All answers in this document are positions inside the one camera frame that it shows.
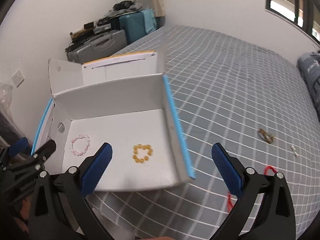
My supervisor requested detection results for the grey checked bed sheet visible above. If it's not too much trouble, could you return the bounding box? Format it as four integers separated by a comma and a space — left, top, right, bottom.
89, 25, 319, 239

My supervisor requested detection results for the white cardboard box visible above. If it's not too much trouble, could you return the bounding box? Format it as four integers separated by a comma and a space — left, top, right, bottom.
33, 50, 195, 192

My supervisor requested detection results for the pink bead bracelet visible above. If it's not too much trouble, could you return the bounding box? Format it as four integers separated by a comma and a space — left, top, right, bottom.
69, 134, 91, 157

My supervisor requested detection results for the blue patterned duvet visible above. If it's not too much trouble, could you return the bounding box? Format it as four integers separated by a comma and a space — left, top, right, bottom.
298, 52, 320, 117

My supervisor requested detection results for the teal suitcase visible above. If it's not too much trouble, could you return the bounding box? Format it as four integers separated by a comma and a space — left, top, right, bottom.
119, 11, 148, 44

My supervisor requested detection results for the pile of dark clothes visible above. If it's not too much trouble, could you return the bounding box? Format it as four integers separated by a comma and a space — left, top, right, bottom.
97, 0, 143, 26

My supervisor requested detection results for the brown wooden bead bracelet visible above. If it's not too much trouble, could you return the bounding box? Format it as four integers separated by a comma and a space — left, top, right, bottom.
258, 128, 276, 145

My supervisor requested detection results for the red cord bracelet gold charm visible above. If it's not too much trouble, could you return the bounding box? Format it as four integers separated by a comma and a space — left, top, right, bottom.
264, 165, 277, 175

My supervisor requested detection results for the light blue cloth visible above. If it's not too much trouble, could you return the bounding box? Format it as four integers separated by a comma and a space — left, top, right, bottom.
141, 9, 157, 34

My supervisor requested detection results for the window with dark frame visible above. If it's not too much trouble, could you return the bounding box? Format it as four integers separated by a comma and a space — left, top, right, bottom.
265, 0, 319, 43

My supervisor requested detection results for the left hand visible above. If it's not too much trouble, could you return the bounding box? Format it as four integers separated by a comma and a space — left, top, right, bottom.
18, 196, 31, 228

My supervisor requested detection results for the grey suitcase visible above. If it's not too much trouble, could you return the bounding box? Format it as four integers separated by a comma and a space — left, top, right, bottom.
66, 30, 127, 64

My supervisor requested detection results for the white wall socket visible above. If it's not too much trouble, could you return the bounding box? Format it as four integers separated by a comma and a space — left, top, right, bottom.
12, 70, 24, 88

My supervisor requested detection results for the yellow bead bracelet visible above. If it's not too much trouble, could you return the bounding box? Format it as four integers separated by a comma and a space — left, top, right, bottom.
132, 143, 154, 164

